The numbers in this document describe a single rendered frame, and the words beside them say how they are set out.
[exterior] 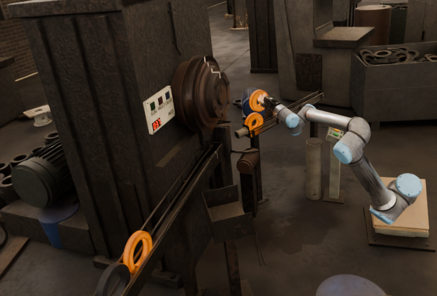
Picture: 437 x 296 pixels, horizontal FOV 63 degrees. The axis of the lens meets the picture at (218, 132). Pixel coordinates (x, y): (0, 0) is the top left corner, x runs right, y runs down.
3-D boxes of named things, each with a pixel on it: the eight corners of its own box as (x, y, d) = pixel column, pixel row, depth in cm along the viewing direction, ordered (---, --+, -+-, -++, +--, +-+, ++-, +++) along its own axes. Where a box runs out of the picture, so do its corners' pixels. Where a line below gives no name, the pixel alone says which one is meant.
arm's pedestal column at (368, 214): (421, 213, 267) (423, 204, 264) (435, 252, 232) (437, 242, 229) (363, 209, 278) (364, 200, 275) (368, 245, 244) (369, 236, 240)
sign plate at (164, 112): (149, 134, 189) (142, 102, 181) (172, 114, 210) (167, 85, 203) (153, 134, 188) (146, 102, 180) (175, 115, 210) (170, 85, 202)
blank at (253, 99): (247, 94, 255) (250, 95, 252) (264, 86, 261) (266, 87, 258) (250, 113, 262) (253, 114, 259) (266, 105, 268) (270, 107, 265)
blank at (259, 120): (252, 135, 280) (255, 136, 277) (240, 125, 270) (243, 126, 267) (263, 119, 281) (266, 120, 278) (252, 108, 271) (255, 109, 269)
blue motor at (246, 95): (242, 124, 445) (240, 98, 430) (241, 107, 496) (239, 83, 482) (267, 122, 443) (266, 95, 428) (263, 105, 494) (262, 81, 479)
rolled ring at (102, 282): (123, 254, 153) (116, 253, 154) (96, 293, 138) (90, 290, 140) (134, 282, 162) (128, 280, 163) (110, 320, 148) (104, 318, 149)
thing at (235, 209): (225, 323, 202) (211, 222, 172) (215, 287, 226) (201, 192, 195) (260, 313, 206) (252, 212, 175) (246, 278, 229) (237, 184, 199)
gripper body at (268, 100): (271, 93, 251) (283, 101, 244) (270, 103, 257) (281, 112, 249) (263, 96, 248) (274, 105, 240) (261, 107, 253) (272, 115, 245)
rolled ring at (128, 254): (153, 260, 175) (147, 259, 176) (151, 225, 172) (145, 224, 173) (130, 282, 158) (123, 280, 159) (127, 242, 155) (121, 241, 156)
